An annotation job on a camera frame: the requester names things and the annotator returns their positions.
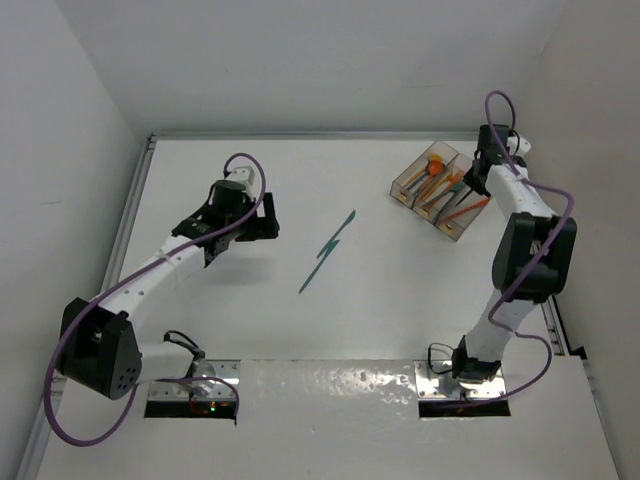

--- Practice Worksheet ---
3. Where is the teal fork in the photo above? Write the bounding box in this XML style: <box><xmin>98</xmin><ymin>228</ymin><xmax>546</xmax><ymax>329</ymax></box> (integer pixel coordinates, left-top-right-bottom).
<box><xmin>429</xmin><ymin>180</ymin><xmax>465</xmax><ymax>207</ymax></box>

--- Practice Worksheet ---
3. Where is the orange-red knife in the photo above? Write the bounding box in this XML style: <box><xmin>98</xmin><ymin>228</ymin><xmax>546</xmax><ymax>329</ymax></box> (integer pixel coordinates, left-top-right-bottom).
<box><xmin>442</xmin><ymin>198</ymin><xmax>490</xmax><ymax>222</ymax></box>

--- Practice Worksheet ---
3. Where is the yellow fork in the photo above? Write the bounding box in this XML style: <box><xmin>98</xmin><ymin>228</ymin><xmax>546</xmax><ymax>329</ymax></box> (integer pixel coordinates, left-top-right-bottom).
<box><xmin>422</xmin><ymin>182</ymin><xmax>452</xmax><ymax>209</ymax></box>

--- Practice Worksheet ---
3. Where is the orange-red spoon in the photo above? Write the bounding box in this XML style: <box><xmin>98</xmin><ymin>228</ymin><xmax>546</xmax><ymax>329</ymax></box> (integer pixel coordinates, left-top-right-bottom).
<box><xmin>419</xmin><ymin>161</ymin><xmax>444</xmax><ymax>195</ymax></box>

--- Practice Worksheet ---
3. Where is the yellow spoon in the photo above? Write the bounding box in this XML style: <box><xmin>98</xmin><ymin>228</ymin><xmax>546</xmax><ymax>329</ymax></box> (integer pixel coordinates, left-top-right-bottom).
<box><xmin>404</xmin><ymin>154</ymin><xmax>443</xmax><ymax>188</ymax></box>

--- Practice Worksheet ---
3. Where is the teal spoon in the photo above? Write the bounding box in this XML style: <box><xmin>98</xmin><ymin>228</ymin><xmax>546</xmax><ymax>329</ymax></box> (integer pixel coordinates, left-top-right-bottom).
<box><xmin>406</xmin><ymin>166</ymin><xmax>433</xmax><ymax>192</ymax></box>

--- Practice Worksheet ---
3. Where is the dark blue knife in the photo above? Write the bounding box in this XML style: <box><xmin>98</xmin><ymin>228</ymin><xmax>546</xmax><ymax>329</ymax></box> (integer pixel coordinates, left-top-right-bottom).
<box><xmin>440</xmin><ymin>186</ymin><xmax>472</xmax><ymax>216</ymax></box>

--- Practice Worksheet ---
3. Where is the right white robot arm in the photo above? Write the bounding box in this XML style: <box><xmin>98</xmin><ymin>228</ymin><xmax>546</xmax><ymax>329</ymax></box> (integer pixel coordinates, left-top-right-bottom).
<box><xmin>452</xmin><ymin>124</ymin><xmax>577</xmax><ymax>383</ymax></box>

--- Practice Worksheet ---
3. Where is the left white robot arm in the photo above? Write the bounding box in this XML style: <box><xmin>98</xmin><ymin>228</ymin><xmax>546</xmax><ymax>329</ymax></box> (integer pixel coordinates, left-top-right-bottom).
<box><xmin>55</xmin><ymin>166</ymin><xmax>279</xmax><ymax>400</ymax></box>

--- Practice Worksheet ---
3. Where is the clear container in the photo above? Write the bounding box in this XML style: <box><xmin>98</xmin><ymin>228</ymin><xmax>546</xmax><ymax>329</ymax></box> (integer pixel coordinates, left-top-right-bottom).
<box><xmin>434</xmin><ymin>186</ymin><xmax>491</xmax><ymax>241</ymax></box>
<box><xmin>390</xmin><ymin>141</ymin><xmax>459</xmax><ymax>208</ymax></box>
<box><xmin>413</xmin><ymin>153</ymin><xmax>472</xmax><ymax>220</ymax></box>

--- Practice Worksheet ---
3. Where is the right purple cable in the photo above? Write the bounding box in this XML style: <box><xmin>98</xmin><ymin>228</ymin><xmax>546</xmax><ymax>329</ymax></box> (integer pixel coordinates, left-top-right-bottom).
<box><xmin>429</xmin><ymin>89</ymin><xmax>576</xmax><ymax>406</ymax></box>

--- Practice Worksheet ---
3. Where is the purple cable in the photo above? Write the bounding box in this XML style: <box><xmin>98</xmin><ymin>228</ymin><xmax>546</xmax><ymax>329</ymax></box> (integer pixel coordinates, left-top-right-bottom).
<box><xmin>41</xmin><ymin>152</ymin><xmax>267</xmax><ymax>446</ymax></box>
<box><xmin>429</xmin><ymin>89</ymin><xmax>576</xmax><ymax>406</ymax></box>

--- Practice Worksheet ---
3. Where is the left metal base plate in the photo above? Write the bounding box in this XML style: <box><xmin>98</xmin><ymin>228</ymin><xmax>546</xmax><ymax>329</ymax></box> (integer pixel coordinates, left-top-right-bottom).
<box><xmin>144</xmin><ymin>359</ymin><xmax>240</xmax><ymax>420</ymax></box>

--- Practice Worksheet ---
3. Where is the metal base plate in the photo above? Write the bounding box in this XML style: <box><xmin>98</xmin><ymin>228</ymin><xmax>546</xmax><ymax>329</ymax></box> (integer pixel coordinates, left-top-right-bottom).
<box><xmin>144</xmin><ymin>359</ymin><xmax>240</xmax><ymax>420</ymax></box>
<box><xmin>414</xmin><ymin>360</ymin><xmax>507</xmax><ymax>406</ymax></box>

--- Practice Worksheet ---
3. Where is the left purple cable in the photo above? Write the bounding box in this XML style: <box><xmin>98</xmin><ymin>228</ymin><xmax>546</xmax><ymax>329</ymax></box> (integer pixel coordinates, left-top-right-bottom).
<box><xmin>41</xmin><ymin>152</ymin><xmax>267</xmax><ymax>446</ymax></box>

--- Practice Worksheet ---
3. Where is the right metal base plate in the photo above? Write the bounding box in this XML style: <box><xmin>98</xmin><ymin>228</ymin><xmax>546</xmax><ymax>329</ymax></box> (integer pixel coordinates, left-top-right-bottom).
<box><xmin>414</xmin><ymin>360</ymin><xmax>507</xmax><ymax>406</ymax></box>

